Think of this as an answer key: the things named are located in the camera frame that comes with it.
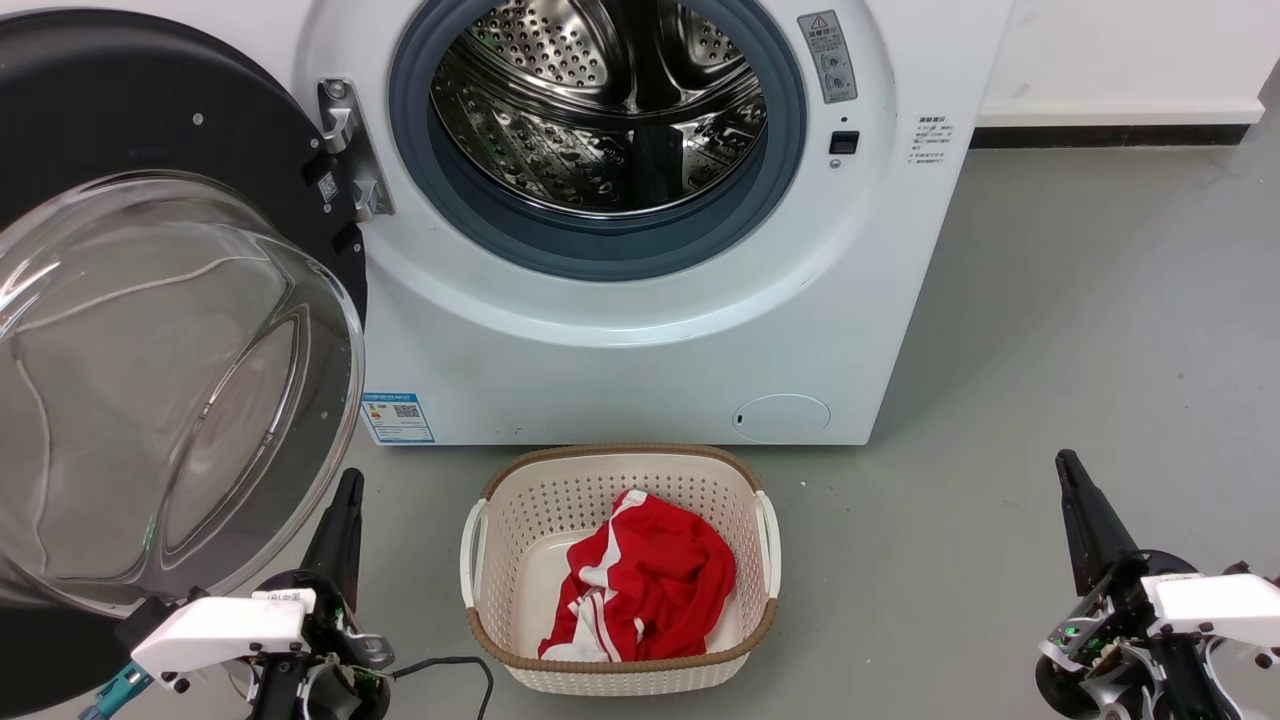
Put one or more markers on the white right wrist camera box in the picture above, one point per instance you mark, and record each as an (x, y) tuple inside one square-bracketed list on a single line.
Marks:
[(1215, 605)]

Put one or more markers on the red white striped garment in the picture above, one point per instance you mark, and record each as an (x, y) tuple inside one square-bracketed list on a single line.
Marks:
[(650, 575)]

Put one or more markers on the white front-load washing machine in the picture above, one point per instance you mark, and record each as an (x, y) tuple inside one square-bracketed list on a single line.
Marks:
[(640, 350)]

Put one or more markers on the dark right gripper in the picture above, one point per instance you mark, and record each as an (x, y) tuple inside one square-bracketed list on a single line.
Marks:
[(1110, 620)]

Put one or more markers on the white QR code sticker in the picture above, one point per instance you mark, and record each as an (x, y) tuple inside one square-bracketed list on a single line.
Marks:
[(328, 187)]

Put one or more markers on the steel perforated washer drum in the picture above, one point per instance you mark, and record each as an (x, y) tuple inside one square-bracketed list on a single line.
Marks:
[(560, 100)]

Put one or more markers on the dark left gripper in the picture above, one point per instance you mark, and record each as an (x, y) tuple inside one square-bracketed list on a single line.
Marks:
[(325, 610)]

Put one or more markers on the blue energy label sticker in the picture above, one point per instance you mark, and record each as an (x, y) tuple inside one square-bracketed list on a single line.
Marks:
[(397, 418)]

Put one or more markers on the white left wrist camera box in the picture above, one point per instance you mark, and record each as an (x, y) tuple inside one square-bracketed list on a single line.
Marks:
[(215, 630)]

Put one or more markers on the black door latch socket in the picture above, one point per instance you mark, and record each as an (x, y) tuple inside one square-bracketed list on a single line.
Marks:
[(844, 142)]

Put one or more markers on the grey warning label sticker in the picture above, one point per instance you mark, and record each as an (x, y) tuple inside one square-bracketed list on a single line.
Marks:
[(828, 55)]

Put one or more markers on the metal door hinge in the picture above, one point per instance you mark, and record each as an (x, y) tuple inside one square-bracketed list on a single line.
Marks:
[(345, 130)]

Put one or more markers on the round white filter cover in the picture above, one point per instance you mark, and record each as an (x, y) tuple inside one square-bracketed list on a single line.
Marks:
[(782, 418)]

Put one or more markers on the cream perforated laundry basket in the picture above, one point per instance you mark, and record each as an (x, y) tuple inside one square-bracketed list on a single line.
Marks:
[(620, 470)]

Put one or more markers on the black baseboard strip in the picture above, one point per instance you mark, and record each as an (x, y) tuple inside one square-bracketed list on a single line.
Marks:
[(1100, 136)]

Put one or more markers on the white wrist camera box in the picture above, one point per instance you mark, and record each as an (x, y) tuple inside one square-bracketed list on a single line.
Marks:
[(1215, 605), (215, 630)]

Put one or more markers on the round black glass washer door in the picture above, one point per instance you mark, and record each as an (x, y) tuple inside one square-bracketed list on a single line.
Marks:
[(150, 120)]

